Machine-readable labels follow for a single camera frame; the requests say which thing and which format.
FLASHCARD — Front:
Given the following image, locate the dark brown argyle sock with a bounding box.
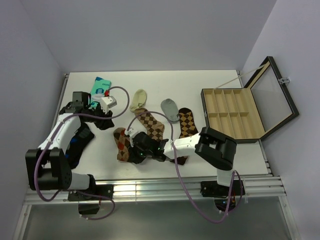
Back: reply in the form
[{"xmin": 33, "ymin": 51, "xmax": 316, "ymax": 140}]
[{"xmin": 169, "ymin": 107, "xmax": 200, "ymax": 166}]

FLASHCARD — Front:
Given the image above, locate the black blue sock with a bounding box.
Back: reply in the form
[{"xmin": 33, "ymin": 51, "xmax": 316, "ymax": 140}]
[{"xmin": 65, "ymin": 122, "xmax": 95, "ymax": 169}]

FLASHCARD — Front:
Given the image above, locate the teal patterned sock pair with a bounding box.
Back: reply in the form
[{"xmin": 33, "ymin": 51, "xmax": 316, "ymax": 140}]
[{"xmin": 90, "ymin": 77, "xmax": 112, "ymax": 108}]

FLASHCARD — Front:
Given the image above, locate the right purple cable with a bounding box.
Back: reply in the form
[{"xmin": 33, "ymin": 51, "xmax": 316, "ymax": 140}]
[{"xmin": 127, "ymin": 110, "xmax": 244, "ymax": 224}]

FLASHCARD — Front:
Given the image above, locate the grey ankle sock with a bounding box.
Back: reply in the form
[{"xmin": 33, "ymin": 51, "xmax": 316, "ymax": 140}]
[{"xmin": 160, "ymin": 98, "xmax": 179, "ymax": 123}]

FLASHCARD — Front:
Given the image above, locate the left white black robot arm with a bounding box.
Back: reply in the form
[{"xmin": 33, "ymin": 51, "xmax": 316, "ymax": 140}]
[{"xmin": 25, "ymin": 91, "xmax": 117, "ymax": 200}]

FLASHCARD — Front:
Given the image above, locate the brown tan argyle sock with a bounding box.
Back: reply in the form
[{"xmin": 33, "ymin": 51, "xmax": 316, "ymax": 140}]
[{"xmin": 134, "ymin": 107, "xmax": 165, "ymax": 142}]

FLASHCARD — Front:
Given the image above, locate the cream ankle sock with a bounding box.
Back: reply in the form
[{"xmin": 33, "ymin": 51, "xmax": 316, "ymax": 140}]
[{"xmin": 129, "ymin": 89, "xmax": 147, "ymax": 112}]

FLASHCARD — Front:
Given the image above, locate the metal wall latch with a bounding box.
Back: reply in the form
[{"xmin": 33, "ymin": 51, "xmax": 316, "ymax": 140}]
[{"xmin": 278, "ymin": 77, "xmax": 290, "ymax": 85}]

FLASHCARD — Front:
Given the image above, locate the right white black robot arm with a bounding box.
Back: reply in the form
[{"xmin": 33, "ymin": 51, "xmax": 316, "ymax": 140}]
[{"xmin": 124, "ymin": 127, "xmax": 237, "ymax": 195}]

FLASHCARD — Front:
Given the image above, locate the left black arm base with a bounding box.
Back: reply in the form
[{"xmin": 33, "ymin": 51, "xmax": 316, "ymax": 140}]
[{"xmin": 67, "ymin": 184, "xmax": 116, "ymax": 220}]

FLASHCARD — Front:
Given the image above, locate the black compartment storage box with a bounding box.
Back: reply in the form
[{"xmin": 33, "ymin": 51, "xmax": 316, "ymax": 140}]
[{"xmin": 200, "ymin": 56, "xmax": 300, "ymax": 144}]

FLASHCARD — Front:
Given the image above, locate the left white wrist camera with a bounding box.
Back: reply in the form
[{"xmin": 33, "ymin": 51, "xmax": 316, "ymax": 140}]
[{"xmin": 99, "ymin": 96, "xmax": 117, "ymax": 113}]

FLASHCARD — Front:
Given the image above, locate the orange green argyle sock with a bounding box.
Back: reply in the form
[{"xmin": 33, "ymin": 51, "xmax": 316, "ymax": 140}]
[{"xmin": 113, "ymin": 127, "xmax": 134, "ymax": 163}]

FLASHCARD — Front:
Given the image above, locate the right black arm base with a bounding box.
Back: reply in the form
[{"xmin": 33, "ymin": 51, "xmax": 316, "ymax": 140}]
[{"xmin": 200, "ymin": 180, "xmax": 246, "ymax": 212}]

